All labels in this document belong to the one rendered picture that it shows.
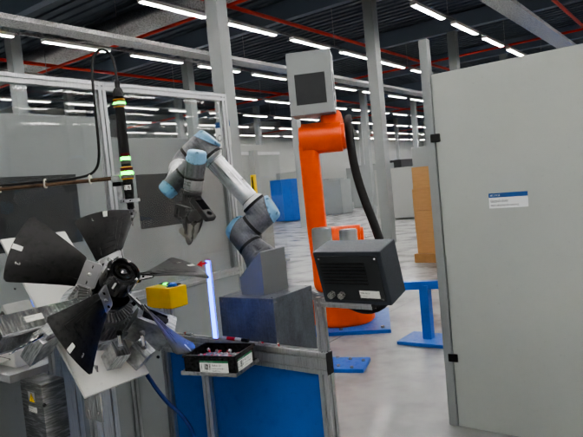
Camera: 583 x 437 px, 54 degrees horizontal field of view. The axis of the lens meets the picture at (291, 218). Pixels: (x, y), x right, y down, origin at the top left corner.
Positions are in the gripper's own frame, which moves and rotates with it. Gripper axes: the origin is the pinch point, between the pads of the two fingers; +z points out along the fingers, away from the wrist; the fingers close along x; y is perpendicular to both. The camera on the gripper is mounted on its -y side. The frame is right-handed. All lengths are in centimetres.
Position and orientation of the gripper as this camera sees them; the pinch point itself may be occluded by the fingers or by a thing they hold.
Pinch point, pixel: (191, 242)
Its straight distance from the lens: 226.4
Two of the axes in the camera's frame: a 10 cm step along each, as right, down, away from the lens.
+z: -1.5, 9.6, 2.2
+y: -7.7, -2.5, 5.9
